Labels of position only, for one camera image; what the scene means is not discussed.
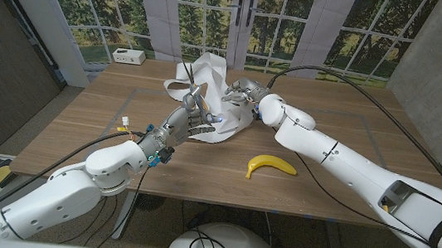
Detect grey yellow handled scissors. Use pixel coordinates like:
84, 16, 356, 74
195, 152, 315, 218
173, 60, 219, 126

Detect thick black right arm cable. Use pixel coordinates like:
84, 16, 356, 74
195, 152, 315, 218
255, 61, 442, 202

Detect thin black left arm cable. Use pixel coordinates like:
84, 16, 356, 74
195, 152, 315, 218
56, 156, 150, 248

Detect white receipt paper strip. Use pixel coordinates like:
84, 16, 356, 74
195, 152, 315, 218
156, 47, 263, 148

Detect yellow black foot pedal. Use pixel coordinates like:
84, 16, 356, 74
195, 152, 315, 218
0, 159, 20, 190

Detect yellow toy banana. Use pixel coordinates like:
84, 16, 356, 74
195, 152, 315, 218
244, 152, 299, 185

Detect white table leg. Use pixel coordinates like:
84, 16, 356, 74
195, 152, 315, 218
110, 189, 140, 242

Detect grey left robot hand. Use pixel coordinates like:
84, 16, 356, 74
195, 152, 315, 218
134, 78, 227, 177

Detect printed window forest backdrop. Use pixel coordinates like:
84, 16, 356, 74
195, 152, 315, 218
0, 0, 440, 127

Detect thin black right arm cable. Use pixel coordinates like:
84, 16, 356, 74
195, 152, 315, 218
284, 151, 442, 248

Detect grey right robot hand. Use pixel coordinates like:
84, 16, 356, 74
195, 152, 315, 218
221, 75, 272, 108

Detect white power strip box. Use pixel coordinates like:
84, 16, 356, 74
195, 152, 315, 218
111, 46, 148, 67

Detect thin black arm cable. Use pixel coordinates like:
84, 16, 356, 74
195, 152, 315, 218
284, 151, 442, 248
56, 156, 150, 248

